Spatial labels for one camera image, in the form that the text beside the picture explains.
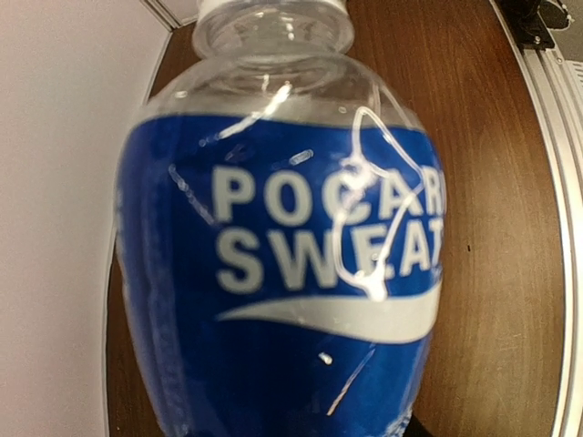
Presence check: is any blue labelled plastic bottle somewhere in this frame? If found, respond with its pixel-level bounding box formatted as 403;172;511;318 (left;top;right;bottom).
117;1;446;436

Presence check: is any left aluminium frame post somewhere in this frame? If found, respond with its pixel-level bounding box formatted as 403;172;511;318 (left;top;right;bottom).
140;0;199;32

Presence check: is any front aluminium rail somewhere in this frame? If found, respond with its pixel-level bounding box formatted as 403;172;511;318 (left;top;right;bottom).
492;1;582;436

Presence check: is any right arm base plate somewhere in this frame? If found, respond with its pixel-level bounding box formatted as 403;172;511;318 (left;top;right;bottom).
496;0;574;50

